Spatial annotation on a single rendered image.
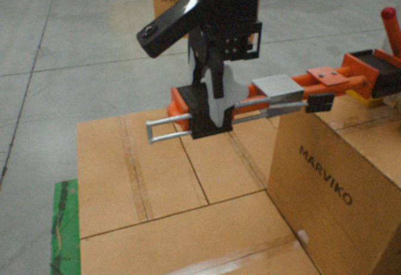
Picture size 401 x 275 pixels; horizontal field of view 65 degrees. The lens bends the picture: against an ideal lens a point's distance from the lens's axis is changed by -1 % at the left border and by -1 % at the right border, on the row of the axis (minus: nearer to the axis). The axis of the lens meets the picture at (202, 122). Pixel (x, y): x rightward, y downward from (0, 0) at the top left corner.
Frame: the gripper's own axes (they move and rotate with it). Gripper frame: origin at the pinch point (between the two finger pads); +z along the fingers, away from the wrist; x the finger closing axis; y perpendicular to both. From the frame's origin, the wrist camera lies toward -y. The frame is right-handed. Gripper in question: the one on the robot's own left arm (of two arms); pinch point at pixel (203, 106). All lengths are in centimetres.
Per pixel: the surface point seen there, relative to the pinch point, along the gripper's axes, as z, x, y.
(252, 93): 0.4, 1.4, 9.5
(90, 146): 53, 65, -23
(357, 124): 13.3, 0.3, 35.9
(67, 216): 107, 81, -45
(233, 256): 53, 3, 10
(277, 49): 108, 229, 167
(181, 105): -1.9, -1.5, -4.0
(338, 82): -0.9, -2.5, 24.1
